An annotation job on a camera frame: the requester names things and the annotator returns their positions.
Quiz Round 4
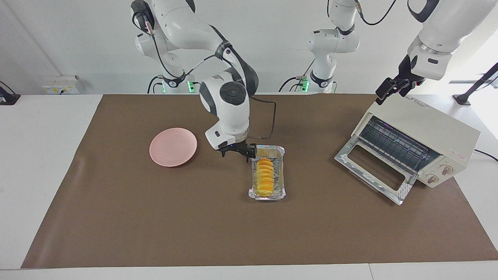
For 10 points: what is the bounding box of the black oven power cable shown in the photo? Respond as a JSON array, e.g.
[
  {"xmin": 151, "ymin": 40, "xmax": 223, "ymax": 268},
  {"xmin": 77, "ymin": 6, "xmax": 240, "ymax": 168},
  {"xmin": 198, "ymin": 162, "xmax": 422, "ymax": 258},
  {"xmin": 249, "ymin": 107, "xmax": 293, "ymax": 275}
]
[{"xmin": 474, "ymin": 149, "xmax": 498, "ymax": 162}]

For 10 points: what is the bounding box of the black stand with slanted pole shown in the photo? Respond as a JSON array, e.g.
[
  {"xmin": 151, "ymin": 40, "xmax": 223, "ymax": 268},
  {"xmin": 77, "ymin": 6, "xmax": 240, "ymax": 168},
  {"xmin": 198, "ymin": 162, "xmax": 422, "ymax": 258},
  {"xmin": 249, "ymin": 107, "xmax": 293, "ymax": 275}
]
[{"xmin": 453, "ymin": 62, "xmax": 498, "ymax": 106}]

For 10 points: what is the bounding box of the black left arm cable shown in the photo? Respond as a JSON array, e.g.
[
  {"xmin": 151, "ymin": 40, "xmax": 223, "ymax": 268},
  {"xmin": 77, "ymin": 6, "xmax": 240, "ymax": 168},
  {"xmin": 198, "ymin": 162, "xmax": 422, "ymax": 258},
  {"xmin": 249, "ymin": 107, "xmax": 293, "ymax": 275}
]
[{"xmin": 355, "ymin": 0, "xmax": 398, "ymax": 26}]

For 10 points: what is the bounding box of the white wall socket box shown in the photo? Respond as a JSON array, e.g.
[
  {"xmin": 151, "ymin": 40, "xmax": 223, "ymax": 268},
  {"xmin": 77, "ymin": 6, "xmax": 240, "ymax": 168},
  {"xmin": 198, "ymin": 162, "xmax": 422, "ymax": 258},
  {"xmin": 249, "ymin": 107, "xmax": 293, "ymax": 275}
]
[{"xmin": 42, "ymin": 75, "xmax": 81, "ymax": 95}]

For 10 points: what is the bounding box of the metal oven wire rack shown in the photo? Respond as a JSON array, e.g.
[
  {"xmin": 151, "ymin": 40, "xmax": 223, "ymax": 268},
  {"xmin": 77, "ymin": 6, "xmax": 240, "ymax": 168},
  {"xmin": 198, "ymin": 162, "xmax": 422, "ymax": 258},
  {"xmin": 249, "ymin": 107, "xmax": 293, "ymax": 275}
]
[{"xmin": 358, "ymin": 116, "xmax": 440, "ymax": 172}]

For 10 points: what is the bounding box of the cream toaster oven body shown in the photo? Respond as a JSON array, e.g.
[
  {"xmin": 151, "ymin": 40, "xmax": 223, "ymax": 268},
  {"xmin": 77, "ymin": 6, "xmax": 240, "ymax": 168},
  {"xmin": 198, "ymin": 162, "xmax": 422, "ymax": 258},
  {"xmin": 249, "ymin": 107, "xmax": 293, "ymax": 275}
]
[{"xmin": 351, "ymin": 94, "xmax": 481, "ymax": 189}]

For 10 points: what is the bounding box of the silver foil baking tray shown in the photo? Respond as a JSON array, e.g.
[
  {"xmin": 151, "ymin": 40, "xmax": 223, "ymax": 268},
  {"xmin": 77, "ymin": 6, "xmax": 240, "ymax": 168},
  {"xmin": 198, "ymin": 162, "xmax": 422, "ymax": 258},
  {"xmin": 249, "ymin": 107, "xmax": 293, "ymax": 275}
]
[{"xmin": 247, "ymin": 144, "xmax": 286, "ymax": 201}]

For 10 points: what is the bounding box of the golden ridged bread loaf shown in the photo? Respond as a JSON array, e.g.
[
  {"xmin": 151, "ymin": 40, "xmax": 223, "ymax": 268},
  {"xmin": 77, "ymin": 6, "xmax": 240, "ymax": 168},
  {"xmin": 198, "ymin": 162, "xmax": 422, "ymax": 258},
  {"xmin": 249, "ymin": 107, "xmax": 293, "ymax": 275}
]
[{"xmin": 253, "ymin": 157, "xmax": 275, "ymax": 195}]

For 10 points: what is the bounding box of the glass oven door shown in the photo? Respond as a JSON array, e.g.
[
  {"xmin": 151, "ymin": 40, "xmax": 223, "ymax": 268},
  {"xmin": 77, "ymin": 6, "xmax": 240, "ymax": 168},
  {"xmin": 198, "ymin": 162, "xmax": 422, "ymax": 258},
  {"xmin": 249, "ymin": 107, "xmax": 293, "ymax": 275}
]
[{"xmin": 334, "ymin": 136, "xmax": 418, "ymax": 206}]

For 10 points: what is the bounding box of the small black stand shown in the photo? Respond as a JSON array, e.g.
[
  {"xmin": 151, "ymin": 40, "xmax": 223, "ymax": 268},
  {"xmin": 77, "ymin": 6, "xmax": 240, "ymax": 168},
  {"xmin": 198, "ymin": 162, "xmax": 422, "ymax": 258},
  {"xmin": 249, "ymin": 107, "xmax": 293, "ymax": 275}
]
[{"xmin": 0, "ymin": 80, "xmax": 21, "ymax": 106}]

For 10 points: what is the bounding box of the black left base cable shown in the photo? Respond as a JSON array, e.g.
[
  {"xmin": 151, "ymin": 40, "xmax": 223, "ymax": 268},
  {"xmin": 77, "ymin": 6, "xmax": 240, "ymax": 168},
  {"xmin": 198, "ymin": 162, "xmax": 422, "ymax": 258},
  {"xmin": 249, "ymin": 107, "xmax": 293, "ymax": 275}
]
[{"xmin": 278, "ymin": 58, "xmax": 316, "ymax": 93}]

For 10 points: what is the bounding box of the black base cable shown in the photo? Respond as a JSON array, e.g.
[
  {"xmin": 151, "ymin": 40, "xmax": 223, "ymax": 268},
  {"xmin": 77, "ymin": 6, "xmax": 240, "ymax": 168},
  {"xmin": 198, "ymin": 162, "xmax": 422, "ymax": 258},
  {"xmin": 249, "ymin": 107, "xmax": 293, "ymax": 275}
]
[
  {"xmin": 278, "ymin": 58, "xmax": 316, "ymax": 93},
  {"xmin": 147, "ymin": 75, "xmax": 165, "ymax": 94}
]

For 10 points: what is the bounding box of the pink round plate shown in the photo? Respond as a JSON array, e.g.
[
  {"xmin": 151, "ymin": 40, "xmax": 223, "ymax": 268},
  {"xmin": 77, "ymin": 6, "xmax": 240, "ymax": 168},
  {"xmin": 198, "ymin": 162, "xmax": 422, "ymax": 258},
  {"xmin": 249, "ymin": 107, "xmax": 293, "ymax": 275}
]
[{"xmin": 149, "ymin": 128, "xmax": 198, "ymax": 168}]

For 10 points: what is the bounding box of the brown table mat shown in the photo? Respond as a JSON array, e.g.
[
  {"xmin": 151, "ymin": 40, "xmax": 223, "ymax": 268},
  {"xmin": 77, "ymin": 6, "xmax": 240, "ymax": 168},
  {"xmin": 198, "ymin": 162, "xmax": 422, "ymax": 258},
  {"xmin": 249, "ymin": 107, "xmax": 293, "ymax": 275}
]
[{"xmin": 21, "ymin": 93, "xmax": 498, "ymax": 269}]

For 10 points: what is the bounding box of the black right base cable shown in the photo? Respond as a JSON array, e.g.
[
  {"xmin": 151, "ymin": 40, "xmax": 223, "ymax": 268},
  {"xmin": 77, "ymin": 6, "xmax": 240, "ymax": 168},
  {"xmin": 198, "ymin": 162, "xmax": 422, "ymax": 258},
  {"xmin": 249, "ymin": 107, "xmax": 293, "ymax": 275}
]
[{"xmin": 147, "ymin": 75, "xmax": 165, "ymax": 94}]

